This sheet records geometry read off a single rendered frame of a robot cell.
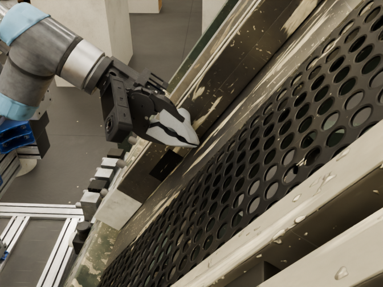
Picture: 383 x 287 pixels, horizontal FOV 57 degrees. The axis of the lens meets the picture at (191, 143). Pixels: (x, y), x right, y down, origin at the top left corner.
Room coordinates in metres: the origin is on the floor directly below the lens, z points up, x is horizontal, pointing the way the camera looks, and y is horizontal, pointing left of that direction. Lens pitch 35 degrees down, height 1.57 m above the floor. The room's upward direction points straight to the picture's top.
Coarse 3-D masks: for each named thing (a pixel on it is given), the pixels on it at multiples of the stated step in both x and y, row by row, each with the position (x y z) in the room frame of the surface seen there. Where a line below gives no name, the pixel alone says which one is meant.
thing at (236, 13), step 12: (240, 0) 1.05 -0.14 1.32; (252, 0) 1.02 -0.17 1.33; (240, 12) 1.03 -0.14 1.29; (228, 24) 1.03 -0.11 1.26; (216, 36) 1.04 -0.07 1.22; (204, 48) 1.08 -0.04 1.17; (216, 48) 1.04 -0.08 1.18; (204, 60) 1.04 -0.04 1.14; (192, 72) 1.05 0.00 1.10; (180, 84) 1.05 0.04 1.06; (180, 96) 1.05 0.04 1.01
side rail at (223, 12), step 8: (232, 0) 1.27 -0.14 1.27; (224, 8) 1.27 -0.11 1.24; (232, 8) 1.27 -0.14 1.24; (216, 16) 1.29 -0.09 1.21; (224, 16) 1.27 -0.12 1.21; (216, 24) 1.28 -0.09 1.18; (208, 32) 1.28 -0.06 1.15; (200, 40) 1.29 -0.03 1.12; (208, 40) 1.28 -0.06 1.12; (192, 48) 1.35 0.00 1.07; (200, 48) 1.29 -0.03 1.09; (192, 56) 1.29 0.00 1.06; (184, 64) 1.30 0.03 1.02; (176, 72) 1.32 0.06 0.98; (184, 72) 1.30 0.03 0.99; (176, 80) 1.30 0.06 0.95; (168, 88) 1.31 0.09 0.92
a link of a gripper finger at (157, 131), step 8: (152, 120) 0.54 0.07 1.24; (152, 128) 0.51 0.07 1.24; (160, 128) 0.51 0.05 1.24; (168, 128) 0.53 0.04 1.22; (152, 136) 0.51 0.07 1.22; (160, 136) 0.51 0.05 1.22; (168, 136) 0.51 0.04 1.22; (176, 136) 0.51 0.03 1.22; (168, 144) 0.51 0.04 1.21; (176, 144) 0.50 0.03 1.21; (184, 144) 0.50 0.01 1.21; (192, 144) 0.50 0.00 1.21
